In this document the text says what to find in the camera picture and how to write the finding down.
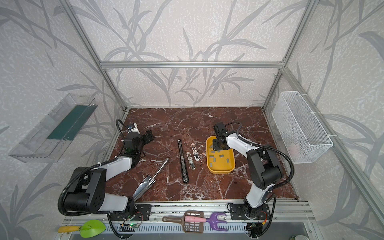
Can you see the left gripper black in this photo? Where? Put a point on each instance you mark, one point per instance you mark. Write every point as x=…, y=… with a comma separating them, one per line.
x=144, y=137

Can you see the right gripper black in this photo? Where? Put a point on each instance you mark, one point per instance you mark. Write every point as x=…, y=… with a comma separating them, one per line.
x=217, y=141

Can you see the pink mini stapler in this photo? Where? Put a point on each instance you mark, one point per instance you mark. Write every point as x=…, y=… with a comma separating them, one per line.
x=195, y=152

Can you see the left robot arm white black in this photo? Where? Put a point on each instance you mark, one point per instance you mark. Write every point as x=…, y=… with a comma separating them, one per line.
x=85, y=193

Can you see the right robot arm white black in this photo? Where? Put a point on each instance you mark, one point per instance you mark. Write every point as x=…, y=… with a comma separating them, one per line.
x=264, y=165

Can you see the yellow plastic tray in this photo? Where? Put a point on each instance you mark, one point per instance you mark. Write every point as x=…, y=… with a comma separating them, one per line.
x=219, y=162

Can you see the purple plastic fork tool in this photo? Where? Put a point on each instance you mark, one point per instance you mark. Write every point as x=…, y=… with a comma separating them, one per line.
x=214, y=221

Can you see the brown slotted spatula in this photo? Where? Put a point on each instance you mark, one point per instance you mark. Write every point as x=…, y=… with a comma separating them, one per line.
x=187, y=227

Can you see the small circuit board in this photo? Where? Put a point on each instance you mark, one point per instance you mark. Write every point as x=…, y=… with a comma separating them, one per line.
x=130, y=227

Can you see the green yellow scoop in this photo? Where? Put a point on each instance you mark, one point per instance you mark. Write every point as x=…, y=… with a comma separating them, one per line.
x=89, y=229

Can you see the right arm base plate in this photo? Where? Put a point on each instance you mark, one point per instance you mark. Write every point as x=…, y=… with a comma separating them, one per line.
x=245, y=212

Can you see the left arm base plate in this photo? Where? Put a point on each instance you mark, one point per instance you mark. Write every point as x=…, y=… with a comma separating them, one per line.
x=142, y=213

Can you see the pink handle tool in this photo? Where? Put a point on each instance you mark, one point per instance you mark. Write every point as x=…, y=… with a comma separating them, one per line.
x=194, y=219

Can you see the white wire mesh basket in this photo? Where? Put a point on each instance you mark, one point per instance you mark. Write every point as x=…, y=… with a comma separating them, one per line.
x=301, y=131

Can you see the clear plastic wall bin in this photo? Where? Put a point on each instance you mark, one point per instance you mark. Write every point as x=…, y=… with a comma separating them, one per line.
x=48, y=141

